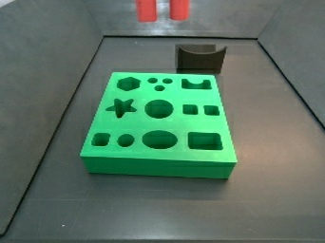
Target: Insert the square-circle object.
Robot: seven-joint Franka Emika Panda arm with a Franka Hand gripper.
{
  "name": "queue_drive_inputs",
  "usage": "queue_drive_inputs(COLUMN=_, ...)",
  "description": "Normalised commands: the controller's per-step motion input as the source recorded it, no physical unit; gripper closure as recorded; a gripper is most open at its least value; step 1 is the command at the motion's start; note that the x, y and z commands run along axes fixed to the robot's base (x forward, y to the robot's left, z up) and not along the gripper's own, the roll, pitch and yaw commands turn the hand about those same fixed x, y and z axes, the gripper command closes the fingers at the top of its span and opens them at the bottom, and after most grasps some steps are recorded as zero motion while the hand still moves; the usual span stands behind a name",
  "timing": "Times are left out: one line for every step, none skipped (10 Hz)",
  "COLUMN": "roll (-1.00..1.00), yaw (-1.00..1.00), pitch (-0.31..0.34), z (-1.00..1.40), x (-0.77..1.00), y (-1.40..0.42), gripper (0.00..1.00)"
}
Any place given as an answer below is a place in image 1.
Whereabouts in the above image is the green shape sorter block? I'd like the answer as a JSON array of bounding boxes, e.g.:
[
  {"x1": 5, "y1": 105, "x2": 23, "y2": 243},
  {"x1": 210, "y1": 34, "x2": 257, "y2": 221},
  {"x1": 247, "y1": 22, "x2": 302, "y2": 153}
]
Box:
[{"x1": 80, "y1": 72, "x2": 238, "y2": 178}]

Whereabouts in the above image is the black u-shaped block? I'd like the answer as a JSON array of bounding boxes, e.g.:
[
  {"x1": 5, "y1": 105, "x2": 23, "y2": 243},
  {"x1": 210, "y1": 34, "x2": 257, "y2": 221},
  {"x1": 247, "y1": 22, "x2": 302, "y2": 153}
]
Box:
[{"x1": 175, "y1": 44, "x2": 227, "y2": 74}]

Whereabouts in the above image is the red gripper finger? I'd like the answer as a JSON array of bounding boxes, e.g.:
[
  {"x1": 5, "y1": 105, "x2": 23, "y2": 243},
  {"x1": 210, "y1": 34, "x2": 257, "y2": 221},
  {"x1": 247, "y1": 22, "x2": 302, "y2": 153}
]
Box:
[
  {"x1": 170, "y1": 0, "x2": 190, "y2": 21},
  {"x1": 136, "y1": 0, "x2": 158, "y2": 22}
]

